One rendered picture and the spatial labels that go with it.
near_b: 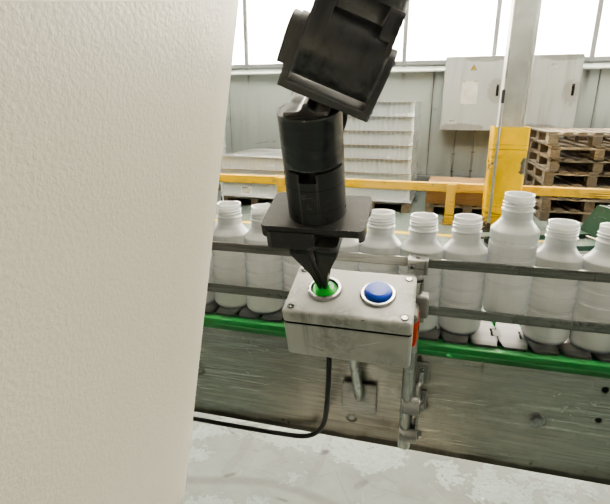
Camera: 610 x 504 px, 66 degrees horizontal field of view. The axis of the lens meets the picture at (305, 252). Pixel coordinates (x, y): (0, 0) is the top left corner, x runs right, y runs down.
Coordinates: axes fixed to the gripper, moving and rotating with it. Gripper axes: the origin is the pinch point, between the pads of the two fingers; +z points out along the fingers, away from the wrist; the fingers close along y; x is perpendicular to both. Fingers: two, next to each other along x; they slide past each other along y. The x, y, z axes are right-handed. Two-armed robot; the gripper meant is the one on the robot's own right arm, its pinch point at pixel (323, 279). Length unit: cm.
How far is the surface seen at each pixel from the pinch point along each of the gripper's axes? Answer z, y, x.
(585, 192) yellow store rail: 237, -174, -443
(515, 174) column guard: 204, -97, -415
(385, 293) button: 0.3, -7.0, 1.0
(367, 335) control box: 3.5, -5.5, 4.3
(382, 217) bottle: 1.9, -4.8, -16.1
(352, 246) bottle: 5.5, -1.0, -13.7
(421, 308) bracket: 6.5, -10.9, -3.8
